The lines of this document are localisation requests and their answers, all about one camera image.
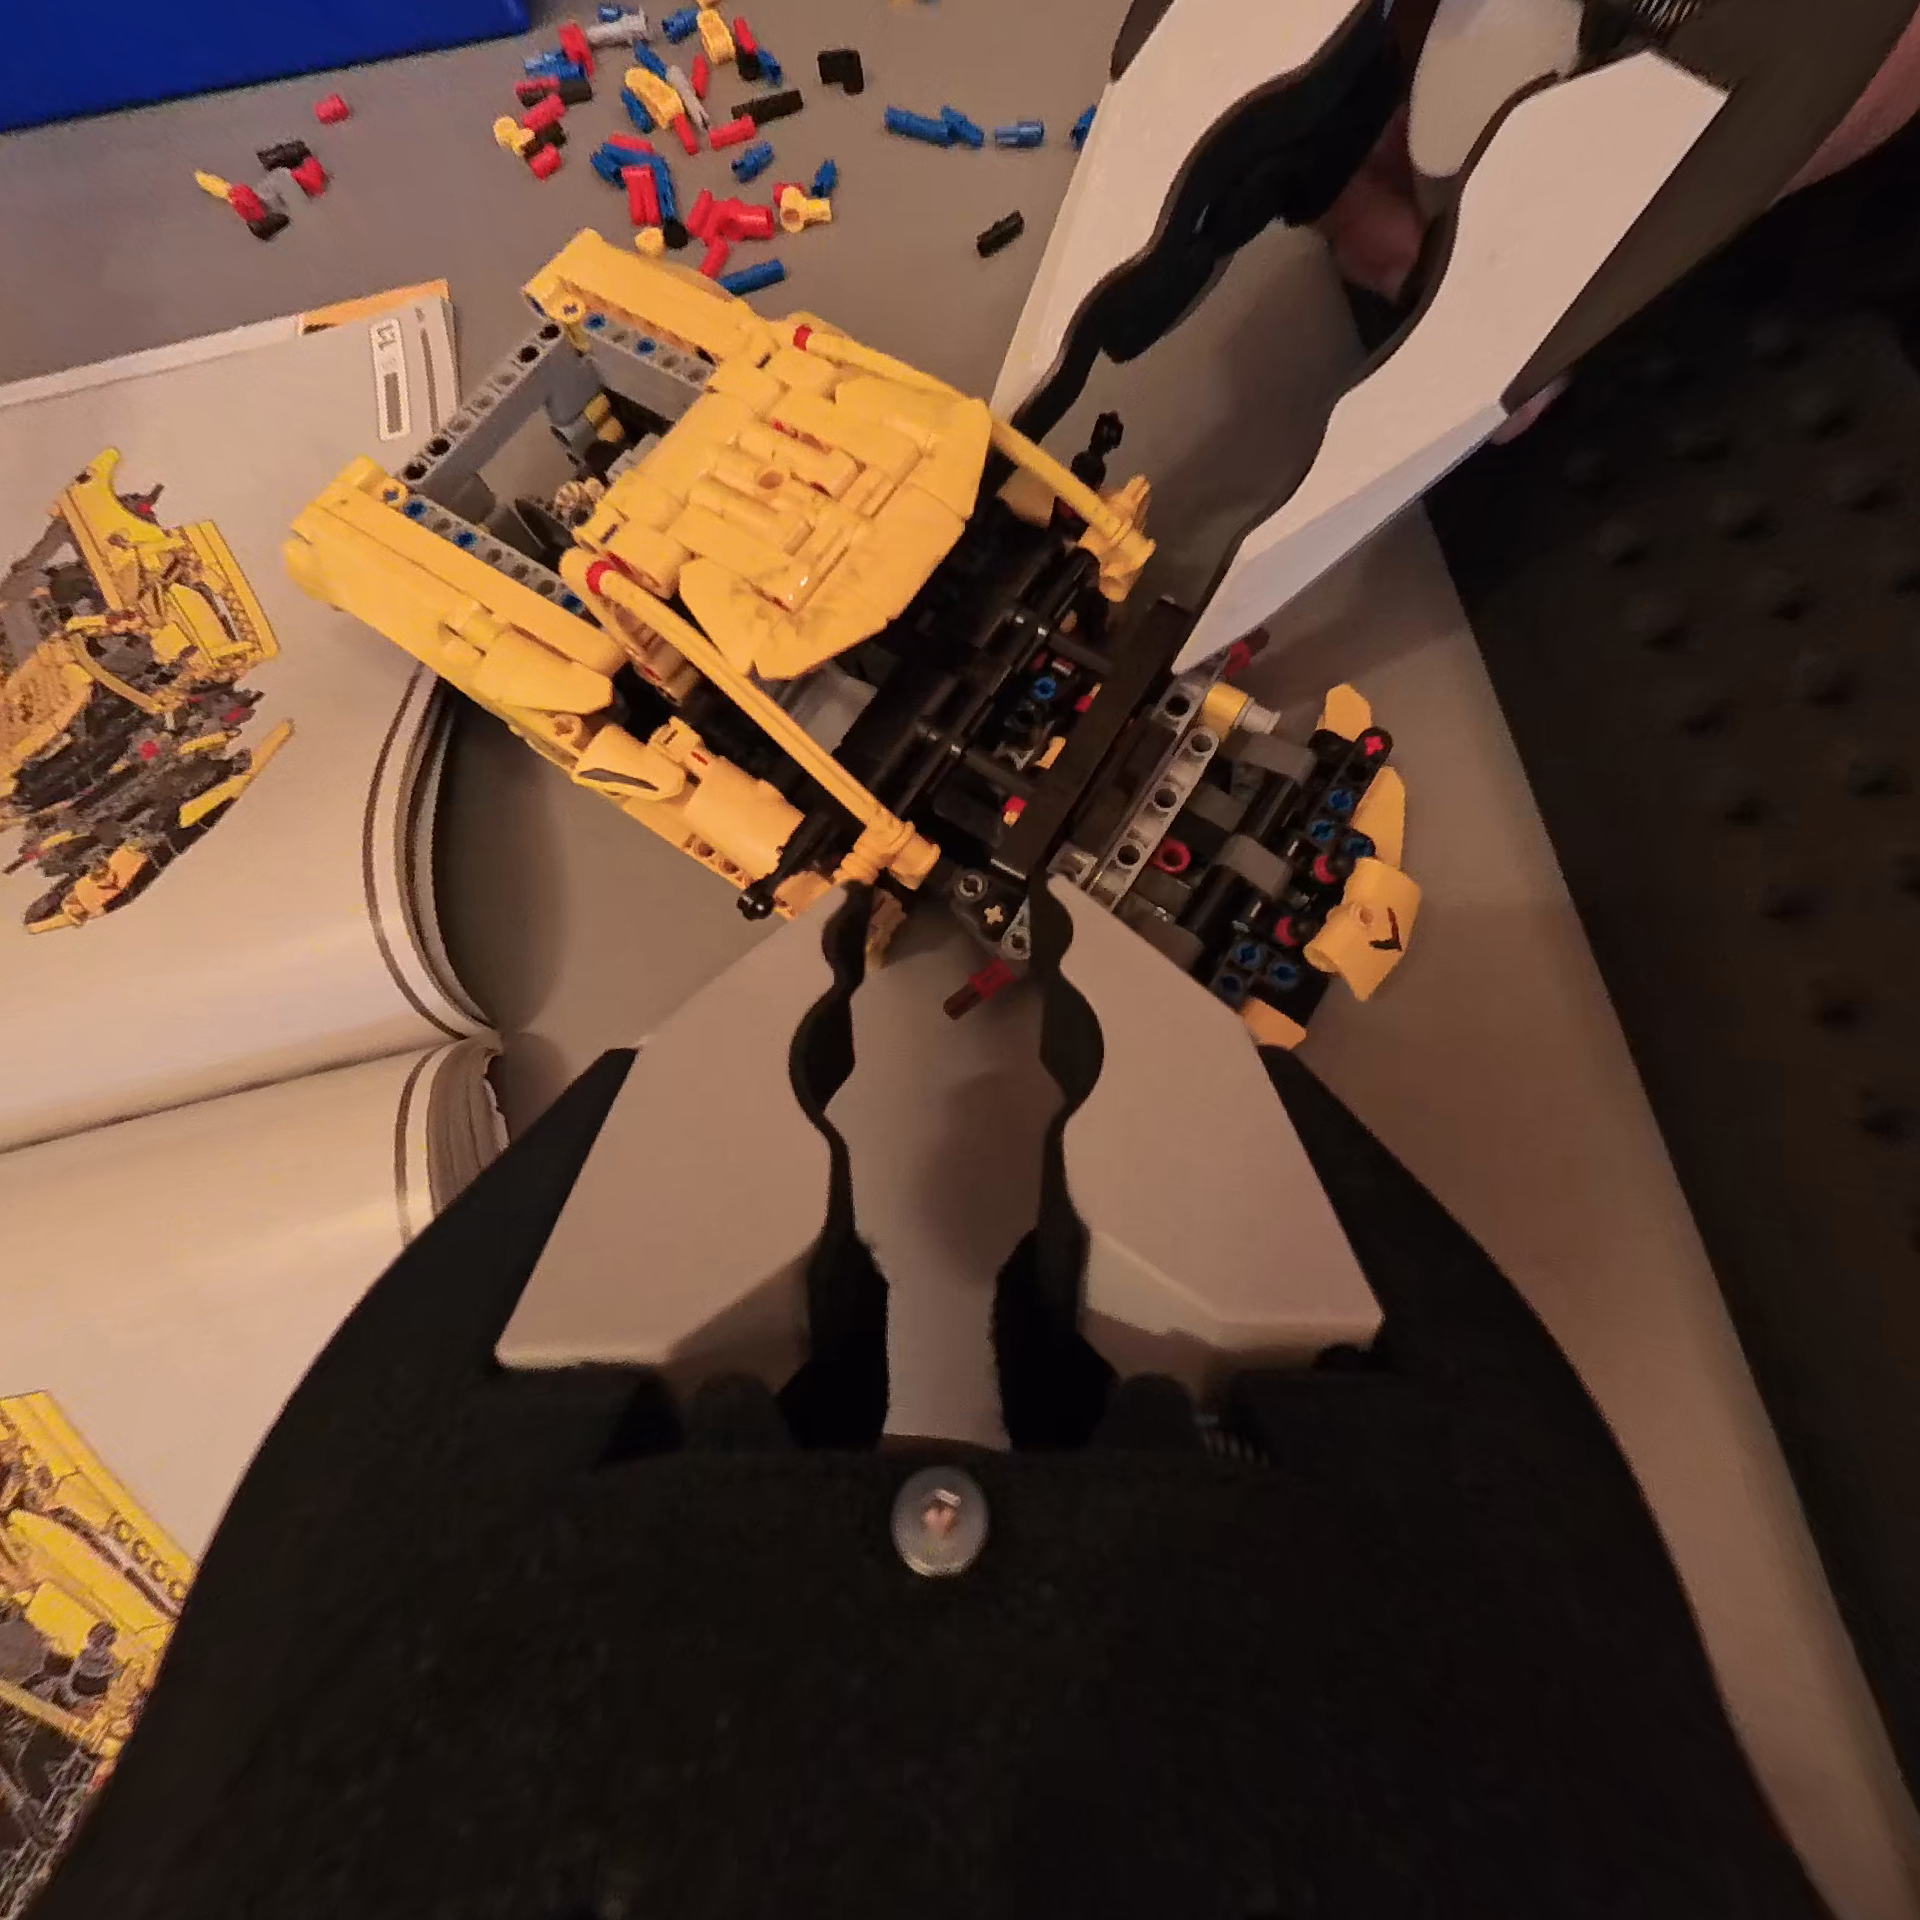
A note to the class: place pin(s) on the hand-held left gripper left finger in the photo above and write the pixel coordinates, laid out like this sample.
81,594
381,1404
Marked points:
675,1201

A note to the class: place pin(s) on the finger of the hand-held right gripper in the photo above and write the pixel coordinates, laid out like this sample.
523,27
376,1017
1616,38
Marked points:
1094,226
1545,242

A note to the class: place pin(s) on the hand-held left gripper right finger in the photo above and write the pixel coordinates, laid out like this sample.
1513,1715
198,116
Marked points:
1214,1185

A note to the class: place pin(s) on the yellow brick car model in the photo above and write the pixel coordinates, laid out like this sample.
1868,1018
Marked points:
795,495

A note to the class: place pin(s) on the instruction booklet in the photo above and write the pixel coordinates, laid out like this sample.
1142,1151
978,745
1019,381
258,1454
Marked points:
224,974

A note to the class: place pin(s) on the grey desk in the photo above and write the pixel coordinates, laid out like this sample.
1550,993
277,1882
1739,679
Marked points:
1499,1201

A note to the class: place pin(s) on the pile of small coloured pins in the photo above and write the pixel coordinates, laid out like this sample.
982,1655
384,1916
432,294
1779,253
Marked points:
645,165

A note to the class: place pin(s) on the orange leaflet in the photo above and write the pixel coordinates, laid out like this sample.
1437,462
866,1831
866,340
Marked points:
339,316

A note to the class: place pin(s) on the blue storage bin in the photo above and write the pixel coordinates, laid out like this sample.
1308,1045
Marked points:
224,53

